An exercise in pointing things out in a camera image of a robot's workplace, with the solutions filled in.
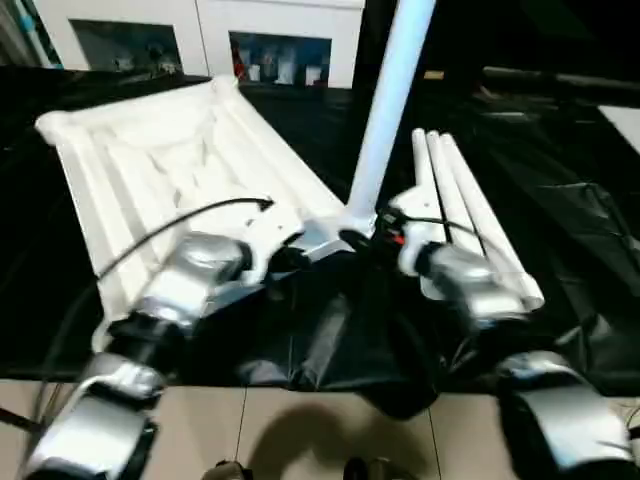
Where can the white plastic table leg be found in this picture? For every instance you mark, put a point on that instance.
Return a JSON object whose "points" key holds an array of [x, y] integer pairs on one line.
{"points": [[390, 100], [421, 160], [470, 190], [442, 170]]}

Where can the white plastic table top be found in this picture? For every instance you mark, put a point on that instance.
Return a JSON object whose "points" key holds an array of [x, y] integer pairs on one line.
{"points": [[150, 165]]}

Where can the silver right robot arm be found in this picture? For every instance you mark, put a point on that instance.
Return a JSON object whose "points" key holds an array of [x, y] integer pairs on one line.
{"points": [[475, 285]]}

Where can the black mat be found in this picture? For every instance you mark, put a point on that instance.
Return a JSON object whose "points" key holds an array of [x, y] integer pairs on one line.
{"points": [[325, 325]]}

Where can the small tan block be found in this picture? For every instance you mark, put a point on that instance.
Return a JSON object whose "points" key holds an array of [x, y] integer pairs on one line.
{"points": [[433, 75]]}

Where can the black left robot foot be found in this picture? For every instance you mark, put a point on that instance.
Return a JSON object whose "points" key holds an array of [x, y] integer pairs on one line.
{"points": [[231, 471]]}

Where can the white cabinet with glass doors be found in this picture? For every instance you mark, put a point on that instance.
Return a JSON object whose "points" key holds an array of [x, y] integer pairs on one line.
{"points": [[210, 25]]}

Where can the white flat board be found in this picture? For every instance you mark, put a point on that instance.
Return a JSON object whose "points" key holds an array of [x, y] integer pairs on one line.
{"points": [[625, 122]]}

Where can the black slanted stand leg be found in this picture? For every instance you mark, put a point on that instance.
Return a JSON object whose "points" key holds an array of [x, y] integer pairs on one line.
{"points": [[20, 419]]}

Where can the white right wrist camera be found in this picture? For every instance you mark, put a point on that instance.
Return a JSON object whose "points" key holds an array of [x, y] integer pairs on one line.
{"points": [[415, 210]]}

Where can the black rail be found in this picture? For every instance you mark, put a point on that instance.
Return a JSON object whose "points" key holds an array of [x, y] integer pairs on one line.
{"points": [[565, 77]]}

